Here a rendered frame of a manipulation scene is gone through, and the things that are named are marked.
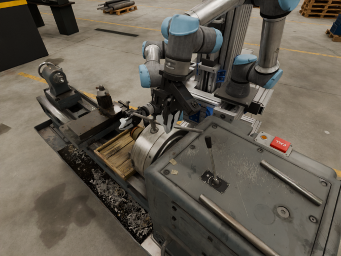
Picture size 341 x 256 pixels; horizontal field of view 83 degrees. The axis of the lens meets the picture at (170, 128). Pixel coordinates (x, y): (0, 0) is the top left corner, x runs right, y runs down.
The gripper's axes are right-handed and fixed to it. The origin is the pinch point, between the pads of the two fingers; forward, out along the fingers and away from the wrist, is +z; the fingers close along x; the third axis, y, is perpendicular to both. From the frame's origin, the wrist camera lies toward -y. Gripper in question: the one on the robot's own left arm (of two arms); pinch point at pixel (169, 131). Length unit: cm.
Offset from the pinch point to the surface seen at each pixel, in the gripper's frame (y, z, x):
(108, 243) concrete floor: 42, 139, -4
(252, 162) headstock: -26.5, 5.8, -18.1
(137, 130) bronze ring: 29.9, 20.9, -13.6
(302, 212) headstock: -45.5, 7.9, -10.7
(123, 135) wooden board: 54, 43, -24
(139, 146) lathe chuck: 15.3, 17.1, -1.7
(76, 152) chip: 99, 80, -11
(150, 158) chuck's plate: 7.6, 18.6, -1.0
